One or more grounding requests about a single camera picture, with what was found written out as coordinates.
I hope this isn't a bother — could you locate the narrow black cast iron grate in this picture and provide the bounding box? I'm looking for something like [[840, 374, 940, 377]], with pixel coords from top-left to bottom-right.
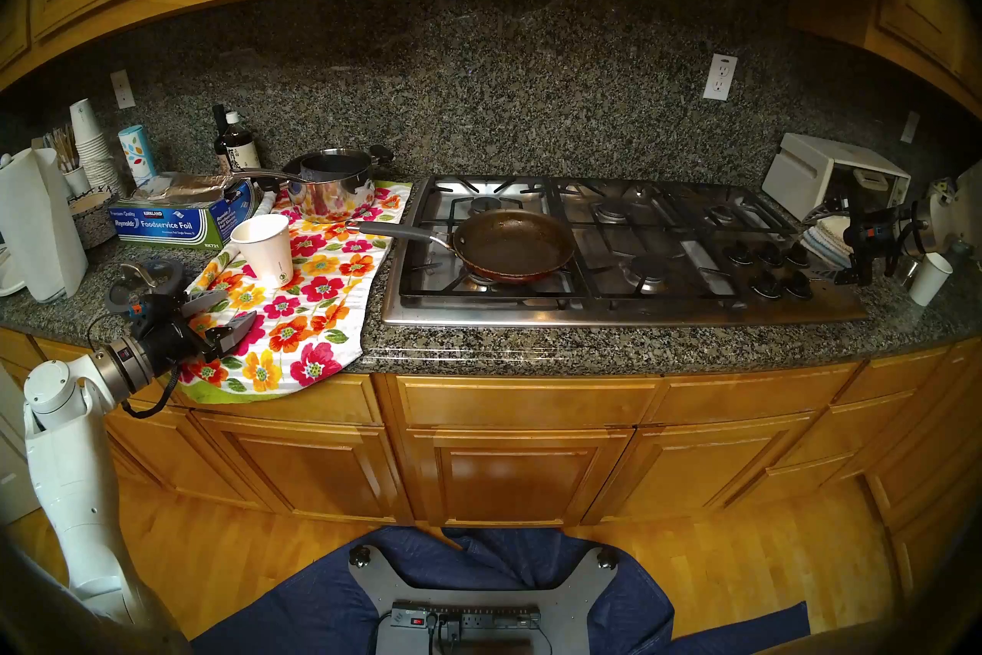
[[666, 184, 799, 240]]

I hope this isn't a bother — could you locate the white duplex wall outlet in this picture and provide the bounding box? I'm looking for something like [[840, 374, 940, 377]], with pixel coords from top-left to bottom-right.
[[703, 53, 739, 102]]

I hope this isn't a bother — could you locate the woven patterned basket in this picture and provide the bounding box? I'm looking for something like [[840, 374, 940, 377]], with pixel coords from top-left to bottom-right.
[[68, 189, 120, 251]]

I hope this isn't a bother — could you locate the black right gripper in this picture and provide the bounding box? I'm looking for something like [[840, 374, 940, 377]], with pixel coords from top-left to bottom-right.
[[802, 197, 926, 287]]

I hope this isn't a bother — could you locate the blue foodservice foil box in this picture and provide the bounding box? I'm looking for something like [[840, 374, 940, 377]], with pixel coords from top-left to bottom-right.
[[107, 172, 258, 251]]

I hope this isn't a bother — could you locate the white paper cup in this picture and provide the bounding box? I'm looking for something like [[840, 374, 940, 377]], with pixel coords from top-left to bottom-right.
[[230, 214, 294, 287], [909, 252, 954, 307]]

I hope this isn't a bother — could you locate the dark round lid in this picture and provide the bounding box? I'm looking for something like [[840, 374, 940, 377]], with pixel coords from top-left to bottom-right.
[[104, 258, 189, 315]]

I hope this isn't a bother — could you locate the wooden drawer front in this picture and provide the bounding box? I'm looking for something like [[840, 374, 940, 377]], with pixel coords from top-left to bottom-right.
[[176, 373, 383, 426], [648, 362, 860, 426], [395, 376, 662, 429]]

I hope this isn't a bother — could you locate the wooden lower cabinet run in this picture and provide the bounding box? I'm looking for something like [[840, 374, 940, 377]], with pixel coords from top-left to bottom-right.
[[0, 327, 982, 601]]

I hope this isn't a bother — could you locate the dark blue moving blanket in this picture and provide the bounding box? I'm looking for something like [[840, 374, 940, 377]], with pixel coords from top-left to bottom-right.
[[192, 525, 812, 655]]

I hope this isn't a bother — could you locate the patterned blue paper cup stack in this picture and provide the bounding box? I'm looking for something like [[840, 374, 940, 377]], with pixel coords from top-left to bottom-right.
[[117, 125, 158, 186]]

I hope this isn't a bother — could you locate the stack of white paper cups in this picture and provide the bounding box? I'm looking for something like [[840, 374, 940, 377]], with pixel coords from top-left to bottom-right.
[[69, 98, 124, 195]]

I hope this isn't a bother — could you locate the wooden cabinet door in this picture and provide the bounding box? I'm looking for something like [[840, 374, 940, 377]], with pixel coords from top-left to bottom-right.
[[407, 427, 636, 528], [587, 414, 816, 524], [192, 412, 411, 524]]

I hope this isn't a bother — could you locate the wooden utensil bundle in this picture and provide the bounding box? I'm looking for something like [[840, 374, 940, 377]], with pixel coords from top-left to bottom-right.
[[42, 124, 81, 172]]

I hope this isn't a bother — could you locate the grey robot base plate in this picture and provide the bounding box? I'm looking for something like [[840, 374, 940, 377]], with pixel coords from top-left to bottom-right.
[[349, 544, 619, 655]]

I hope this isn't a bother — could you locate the white toaster oven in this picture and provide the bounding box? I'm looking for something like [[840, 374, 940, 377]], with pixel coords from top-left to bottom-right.
[[762, 132, 912, 224]]

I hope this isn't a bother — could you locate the floral kitchen towel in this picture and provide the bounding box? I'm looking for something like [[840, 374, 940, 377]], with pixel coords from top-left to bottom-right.
[[173, 179, 415, 405]]

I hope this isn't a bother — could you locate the white paper towel roll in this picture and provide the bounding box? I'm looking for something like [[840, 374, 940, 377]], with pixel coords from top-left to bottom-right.
[[0, 147, 89, 304]]

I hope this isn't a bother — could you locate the stainless steel saucepan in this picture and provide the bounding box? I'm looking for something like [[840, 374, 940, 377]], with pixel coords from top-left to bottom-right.
[[230, 147, 396, 224]]

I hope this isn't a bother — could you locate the stainless steel gas cooktop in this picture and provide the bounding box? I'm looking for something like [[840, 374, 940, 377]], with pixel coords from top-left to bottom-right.
[[381, 174, 868, 328]]

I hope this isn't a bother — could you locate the dark nonstick frying pan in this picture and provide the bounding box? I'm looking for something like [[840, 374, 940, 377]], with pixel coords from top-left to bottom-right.
[[345, 208, 578, 284]]

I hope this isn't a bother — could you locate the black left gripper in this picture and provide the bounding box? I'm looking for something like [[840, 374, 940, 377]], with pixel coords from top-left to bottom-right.
[[132, 290, 259, 376]]

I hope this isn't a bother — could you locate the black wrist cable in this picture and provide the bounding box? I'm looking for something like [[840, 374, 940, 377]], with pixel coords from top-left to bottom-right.
[[119, 362, 183, 420]]

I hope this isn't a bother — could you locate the slim dark glass bottle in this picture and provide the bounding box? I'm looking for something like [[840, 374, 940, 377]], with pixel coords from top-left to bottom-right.
[[212, 103, 231, 175]]

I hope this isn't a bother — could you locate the dark bottle with white label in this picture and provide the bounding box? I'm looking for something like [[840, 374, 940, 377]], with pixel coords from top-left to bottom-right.
[[222, 111, 263, 172]]

